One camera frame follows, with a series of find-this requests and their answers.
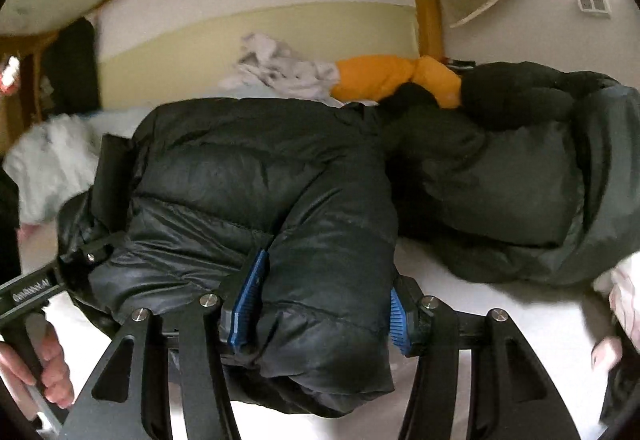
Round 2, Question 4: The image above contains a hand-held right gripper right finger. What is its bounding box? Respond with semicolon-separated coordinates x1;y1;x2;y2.
389;276;581;440

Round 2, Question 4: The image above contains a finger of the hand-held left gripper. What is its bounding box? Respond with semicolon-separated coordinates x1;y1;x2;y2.
56;134;132;273

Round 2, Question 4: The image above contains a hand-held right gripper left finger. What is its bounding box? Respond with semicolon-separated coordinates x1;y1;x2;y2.
60;247;273;440

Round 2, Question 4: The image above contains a dark thick puffer jacket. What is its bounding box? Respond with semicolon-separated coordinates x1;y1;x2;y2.
56;99;401;418

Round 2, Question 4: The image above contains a person's left hand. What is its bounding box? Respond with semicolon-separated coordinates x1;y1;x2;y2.
0;320;76;418

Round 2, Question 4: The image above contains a light grey duvet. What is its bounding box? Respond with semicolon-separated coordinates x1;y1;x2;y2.
2;109;151;226

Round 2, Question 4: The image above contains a pink white flower toy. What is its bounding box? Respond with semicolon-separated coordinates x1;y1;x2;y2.
0;55;23;96

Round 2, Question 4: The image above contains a dark green padded coat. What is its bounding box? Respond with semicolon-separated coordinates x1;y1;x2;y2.
380;61;640;288

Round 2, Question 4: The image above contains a crumpled white cloth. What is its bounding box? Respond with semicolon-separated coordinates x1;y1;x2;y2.
220;32;341;102

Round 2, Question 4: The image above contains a black fleece garment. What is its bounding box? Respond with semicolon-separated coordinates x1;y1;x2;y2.
392;82;463;121

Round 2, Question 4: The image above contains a dark grey cloth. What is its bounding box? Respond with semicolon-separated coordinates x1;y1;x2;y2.
597;335;640;427

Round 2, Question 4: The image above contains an orange pillow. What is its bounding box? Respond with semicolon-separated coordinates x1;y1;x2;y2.
331;54;463;110

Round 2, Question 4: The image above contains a wooden bunk bed frame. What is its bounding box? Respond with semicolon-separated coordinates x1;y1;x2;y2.
0;0;446;156

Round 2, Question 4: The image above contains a white wall socket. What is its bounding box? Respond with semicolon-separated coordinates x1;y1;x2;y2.
575;0;612;16

